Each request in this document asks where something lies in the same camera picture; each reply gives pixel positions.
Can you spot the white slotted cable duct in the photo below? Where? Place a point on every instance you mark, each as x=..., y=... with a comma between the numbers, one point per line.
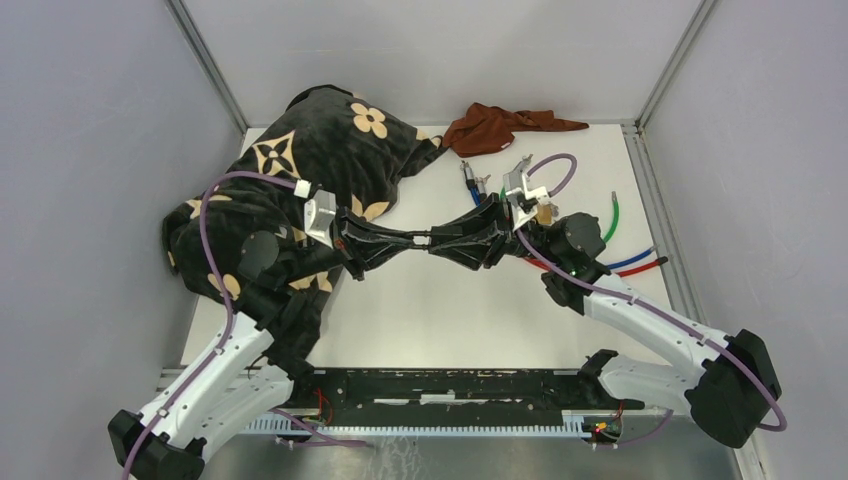
x=275, y=424

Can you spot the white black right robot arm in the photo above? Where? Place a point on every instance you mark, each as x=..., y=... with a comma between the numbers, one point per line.
x=726, y=384

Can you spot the black floral patterned blanket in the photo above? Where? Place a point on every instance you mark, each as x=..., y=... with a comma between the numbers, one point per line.
x=327, y=136

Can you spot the black padlock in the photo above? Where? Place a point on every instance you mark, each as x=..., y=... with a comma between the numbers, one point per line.
x=420, y=238

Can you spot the brown crumpled cloth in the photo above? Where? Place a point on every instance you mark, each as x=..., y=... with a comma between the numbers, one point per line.
x=487, y=130

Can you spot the red cable lock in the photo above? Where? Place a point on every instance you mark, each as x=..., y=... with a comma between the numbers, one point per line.
x=623, y=273

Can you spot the blue cable lock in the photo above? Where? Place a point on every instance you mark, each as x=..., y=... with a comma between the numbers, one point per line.
x=476, y=187

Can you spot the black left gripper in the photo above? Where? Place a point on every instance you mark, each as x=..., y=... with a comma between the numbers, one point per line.
x=364, y=252

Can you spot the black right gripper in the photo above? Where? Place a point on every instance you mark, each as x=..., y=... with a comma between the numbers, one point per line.
x=484, y=250

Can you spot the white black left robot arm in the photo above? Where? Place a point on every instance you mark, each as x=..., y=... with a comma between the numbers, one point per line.
x=177, y=433

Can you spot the brass padlock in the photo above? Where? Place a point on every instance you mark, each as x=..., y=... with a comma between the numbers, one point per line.
x=547, y=214

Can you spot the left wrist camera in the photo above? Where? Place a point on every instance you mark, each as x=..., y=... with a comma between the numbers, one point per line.
x=319, y=216

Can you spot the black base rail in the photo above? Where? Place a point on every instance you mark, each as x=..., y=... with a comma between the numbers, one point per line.
x=451, y=398

